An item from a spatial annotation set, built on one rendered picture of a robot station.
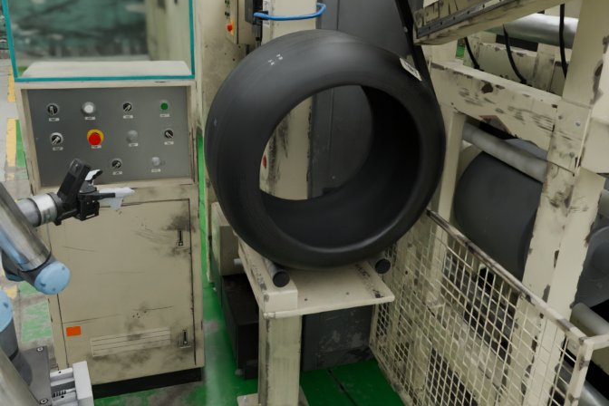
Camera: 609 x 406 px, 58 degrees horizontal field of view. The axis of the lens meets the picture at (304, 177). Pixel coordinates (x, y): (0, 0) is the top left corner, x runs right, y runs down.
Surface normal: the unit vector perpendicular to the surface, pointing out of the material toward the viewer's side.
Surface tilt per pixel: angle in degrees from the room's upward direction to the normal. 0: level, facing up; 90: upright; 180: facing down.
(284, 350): 90
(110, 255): 90
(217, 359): 0
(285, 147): 90
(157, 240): 90
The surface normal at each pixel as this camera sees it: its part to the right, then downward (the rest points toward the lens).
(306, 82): 0.22, 0.20
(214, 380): 0.04, -0.93
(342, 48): 0.18, -0.44
